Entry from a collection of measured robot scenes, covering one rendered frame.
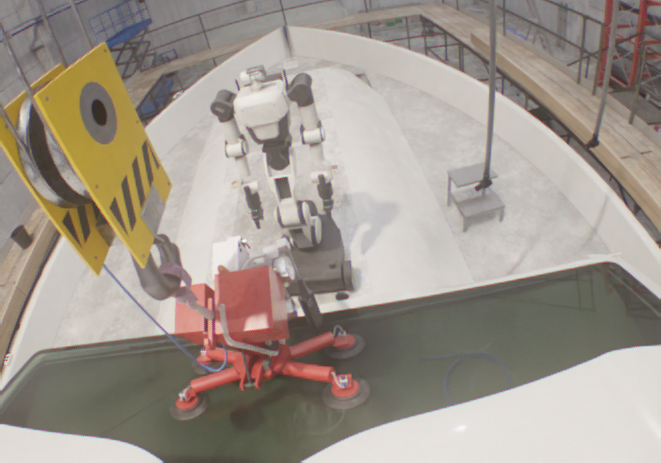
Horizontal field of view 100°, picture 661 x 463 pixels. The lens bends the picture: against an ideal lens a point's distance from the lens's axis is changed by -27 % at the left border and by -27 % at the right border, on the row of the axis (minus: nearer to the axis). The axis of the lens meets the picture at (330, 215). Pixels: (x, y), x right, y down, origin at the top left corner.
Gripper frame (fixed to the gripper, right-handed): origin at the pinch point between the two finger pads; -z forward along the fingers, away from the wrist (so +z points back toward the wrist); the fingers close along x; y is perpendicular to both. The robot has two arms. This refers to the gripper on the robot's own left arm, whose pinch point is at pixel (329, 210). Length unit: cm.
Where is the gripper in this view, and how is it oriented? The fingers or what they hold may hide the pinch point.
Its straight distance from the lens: 226.0
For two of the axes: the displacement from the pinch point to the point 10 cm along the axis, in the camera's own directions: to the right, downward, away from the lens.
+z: -1.8, -8.5, -5.0
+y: 9.8, -1.3, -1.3
